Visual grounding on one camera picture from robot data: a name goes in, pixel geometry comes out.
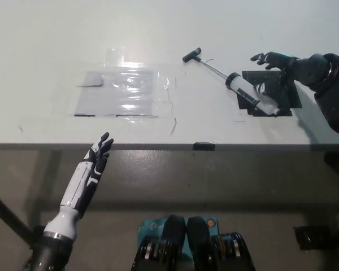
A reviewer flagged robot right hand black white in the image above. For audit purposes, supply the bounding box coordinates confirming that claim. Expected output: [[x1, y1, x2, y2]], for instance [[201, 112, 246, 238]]
[[250, 51, 332, 93]]

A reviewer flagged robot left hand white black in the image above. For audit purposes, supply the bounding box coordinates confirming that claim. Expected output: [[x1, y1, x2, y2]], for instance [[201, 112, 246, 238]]
[[59, 131, 115, 218]]

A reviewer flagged white air pump black handle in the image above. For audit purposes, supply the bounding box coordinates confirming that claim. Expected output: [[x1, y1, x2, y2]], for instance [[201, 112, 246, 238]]
[[182, 47, 281, 116]]

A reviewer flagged robot left body block black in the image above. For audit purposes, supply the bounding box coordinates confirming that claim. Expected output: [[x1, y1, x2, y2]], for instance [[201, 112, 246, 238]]
[[132, 214, 189, 271]]

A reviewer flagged black tape patch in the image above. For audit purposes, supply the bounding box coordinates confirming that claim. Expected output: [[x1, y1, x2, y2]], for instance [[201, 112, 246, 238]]
[[236, 70, 302, 117]]

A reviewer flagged teal router box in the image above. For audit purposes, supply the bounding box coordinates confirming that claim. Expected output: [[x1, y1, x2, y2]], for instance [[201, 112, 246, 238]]
[[137, 217, 219, 259]]

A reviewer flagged black diagonal table leg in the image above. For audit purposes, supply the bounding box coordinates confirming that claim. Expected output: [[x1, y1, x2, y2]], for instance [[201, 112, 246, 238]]
[[0, 186, 34, 246]]

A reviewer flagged black and blue object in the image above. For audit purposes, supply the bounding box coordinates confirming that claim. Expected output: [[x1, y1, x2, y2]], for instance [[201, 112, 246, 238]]
[[323, 151, 339, 180]]

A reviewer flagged clear plastic film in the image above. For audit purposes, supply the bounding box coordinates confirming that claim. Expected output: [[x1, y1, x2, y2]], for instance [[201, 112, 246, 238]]
[[53, 48, 177, 125]]

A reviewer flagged black table foot bracket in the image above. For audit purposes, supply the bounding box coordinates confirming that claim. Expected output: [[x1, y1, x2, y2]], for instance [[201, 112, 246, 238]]
[[293, 225, 331, 251], [31, 225, 50, 251]]

